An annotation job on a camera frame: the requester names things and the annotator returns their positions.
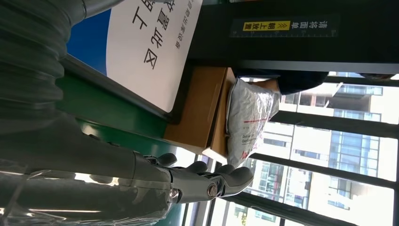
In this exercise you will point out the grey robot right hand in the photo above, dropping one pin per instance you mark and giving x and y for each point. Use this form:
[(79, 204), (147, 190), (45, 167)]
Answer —
[(78, 174)]

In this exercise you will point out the brown cardboard box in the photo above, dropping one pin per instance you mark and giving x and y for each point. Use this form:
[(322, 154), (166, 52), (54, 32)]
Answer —
[(199, 106)]

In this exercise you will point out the black inbound scanning machine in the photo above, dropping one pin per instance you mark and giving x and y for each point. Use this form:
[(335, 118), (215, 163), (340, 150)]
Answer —
[(358, 50)]

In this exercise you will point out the green topped table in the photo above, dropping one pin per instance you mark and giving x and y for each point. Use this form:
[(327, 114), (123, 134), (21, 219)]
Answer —
[(103, 107)]

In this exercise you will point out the white blue instruction sign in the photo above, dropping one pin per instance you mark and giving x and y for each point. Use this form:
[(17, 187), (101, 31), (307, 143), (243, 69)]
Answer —
[(149, 62)]

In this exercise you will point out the person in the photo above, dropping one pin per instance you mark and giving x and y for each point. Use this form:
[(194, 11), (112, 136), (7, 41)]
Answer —
[(299, 82)]

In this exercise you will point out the black yellow ruler label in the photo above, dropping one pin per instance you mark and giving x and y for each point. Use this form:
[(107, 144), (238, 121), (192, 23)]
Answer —
[(280, 26)]

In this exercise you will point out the black window frame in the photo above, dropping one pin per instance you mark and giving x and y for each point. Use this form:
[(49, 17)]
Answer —
[(327, 123)]

